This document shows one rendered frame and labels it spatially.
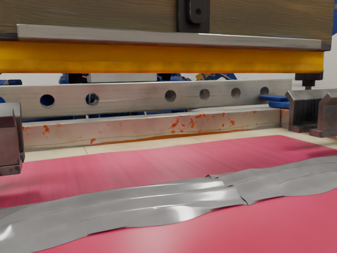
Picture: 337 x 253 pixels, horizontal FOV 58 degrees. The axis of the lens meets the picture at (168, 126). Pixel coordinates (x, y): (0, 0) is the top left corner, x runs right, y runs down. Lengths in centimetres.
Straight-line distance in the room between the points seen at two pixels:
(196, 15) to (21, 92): 31
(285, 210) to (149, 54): 18
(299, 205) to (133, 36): 19
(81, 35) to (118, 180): 13
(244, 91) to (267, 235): 44
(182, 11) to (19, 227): 21
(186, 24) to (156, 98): 26
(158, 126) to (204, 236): 29
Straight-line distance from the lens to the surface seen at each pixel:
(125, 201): 23
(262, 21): 34
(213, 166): 33
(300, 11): 38
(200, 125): 50
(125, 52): 29
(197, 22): 29
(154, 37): 27
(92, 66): 28
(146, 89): 53
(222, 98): 59
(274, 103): 60
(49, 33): 26
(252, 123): 55
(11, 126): 26
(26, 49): 28
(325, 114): 39
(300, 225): 22
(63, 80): 108
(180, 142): 45
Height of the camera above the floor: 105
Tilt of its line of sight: 9 degrees down
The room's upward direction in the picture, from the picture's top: 1 degrees counter-clockwise
